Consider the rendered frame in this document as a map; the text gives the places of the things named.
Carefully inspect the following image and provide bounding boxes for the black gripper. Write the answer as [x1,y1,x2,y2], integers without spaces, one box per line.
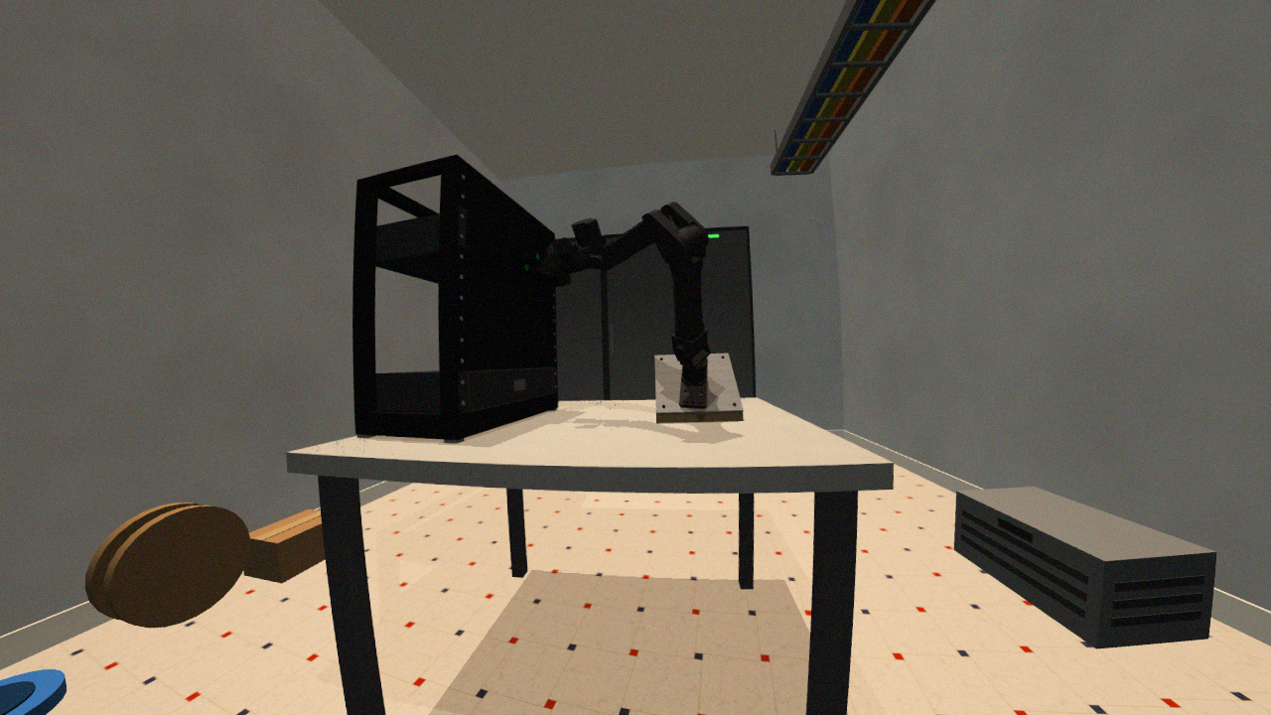
[533,257,571,284]

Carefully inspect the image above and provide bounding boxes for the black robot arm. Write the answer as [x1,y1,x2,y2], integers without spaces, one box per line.
[547,202,710,409]

